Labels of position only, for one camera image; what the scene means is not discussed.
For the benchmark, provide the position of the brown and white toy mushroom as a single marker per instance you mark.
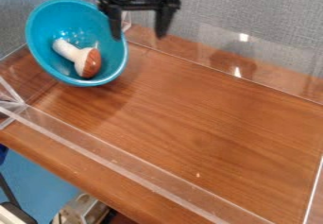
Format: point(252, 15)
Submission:
point(85, 58)

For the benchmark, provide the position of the blue plastic bowl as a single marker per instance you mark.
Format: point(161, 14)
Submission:
point(74, 21)

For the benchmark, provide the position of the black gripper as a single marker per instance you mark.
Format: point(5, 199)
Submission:
point(164, 7)

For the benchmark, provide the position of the black and white chair part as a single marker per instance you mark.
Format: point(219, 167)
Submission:
point(10, 212)

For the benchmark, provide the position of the grey box under table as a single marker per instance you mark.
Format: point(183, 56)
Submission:
point(81, 210)

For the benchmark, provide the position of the clear acrylic barrier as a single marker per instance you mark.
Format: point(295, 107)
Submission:
point(200, 137)

